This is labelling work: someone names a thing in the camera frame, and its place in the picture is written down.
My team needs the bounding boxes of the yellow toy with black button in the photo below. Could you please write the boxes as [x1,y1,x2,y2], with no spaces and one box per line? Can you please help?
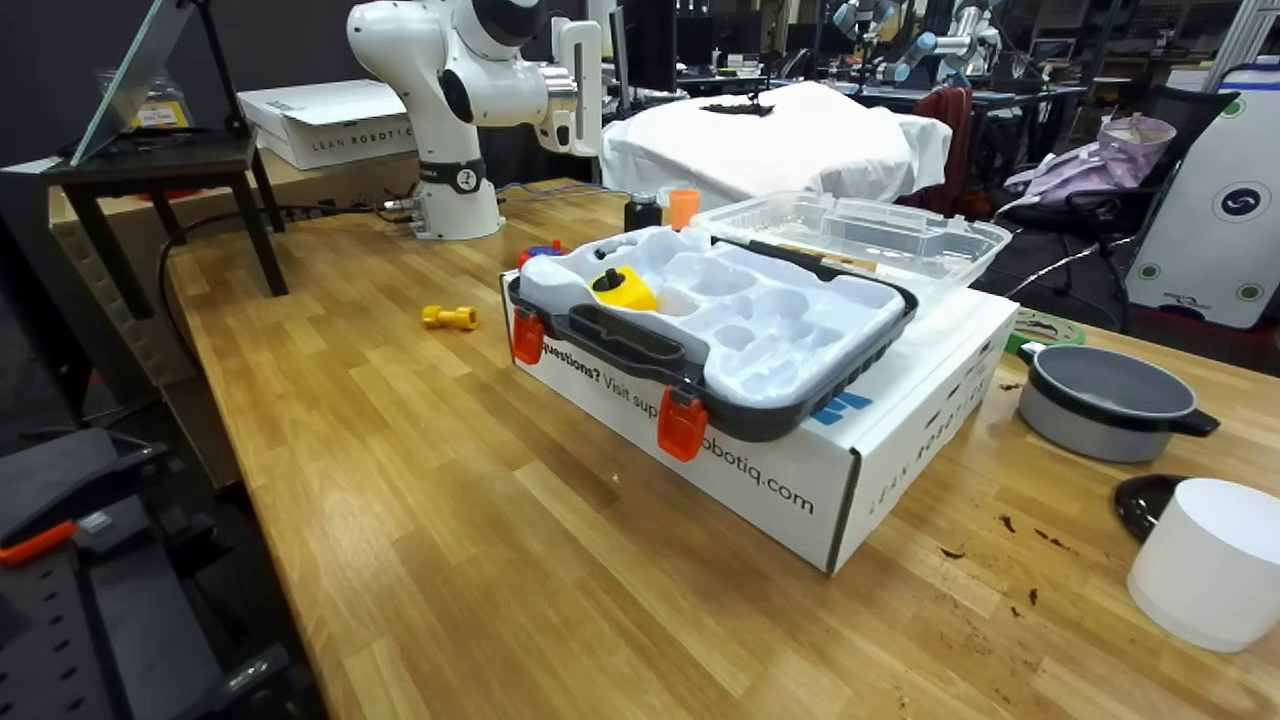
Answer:
[589,263,663,319]

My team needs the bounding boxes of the grey toy tool case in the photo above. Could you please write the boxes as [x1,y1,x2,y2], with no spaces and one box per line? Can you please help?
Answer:
[503,222,924,468]

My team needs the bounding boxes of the red and blue toy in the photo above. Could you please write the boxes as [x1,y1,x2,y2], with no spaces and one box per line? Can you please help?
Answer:
[513,237,570,272]

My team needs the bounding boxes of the small orange cup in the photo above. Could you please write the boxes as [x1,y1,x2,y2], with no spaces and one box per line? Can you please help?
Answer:
[663,184,708,237]

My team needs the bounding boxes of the yellow toy dumbbell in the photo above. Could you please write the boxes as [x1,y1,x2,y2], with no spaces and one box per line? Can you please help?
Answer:
[416,302,485,338]

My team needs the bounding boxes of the white cardboard box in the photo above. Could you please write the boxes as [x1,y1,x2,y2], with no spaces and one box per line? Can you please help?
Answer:
[500,237,1023,581]

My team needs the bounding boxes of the white cloth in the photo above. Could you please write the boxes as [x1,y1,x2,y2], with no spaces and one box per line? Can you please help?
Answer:
[595,81,960,212]

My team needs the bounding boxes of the clear plastic tray lid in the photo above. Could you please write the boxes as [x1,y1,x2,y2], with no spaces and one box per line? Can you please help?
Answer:
[689,187,1021,311]

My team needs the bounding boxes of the red chair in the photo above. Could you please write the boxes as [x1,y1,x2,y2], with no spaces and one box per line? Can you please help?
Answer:
[914,84,988,222]

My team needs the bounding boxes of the flat white box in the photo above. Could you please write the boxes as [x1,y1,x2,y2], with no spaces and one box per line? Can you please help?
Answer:
[232,71,421,176]

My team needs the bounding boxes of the grey pot with black rim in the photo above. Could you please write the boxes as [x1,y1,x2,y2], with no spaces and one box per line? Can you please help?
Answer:
[1013,341,1225,468]

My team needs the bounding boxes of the purple cloth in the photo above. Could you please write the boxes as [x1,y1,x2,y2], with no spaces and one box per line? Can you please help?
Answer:
[1000,109,1185,212]

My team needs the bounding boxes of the black round lid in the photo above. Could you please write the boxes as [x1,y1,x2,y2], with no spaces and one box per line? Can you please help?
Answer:
[1110,468,1208,550]

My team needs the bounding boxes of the black side table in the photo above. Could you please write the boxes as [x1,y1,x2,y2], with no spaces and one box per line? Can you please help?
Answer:
[0,125,291,327]

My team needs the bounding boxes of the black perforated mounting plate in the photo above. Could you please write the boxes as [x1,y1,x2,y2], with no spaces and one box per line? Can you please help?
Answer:
[0,425,328,720]

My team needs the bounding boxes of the white machine with round logo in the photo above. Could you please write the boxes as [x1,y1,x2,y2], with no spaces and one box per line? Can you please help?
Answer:
[1119,84,1280,338]

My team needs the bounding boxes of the white cup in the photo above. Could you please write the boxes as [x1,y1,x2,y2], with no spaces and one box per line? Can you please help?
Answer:
[1125,478,1280,659]

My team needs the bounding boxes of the orange and black clamp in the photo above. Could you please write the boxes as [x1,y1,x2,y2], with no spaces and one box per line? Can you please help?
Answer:
[0,518,86,573]

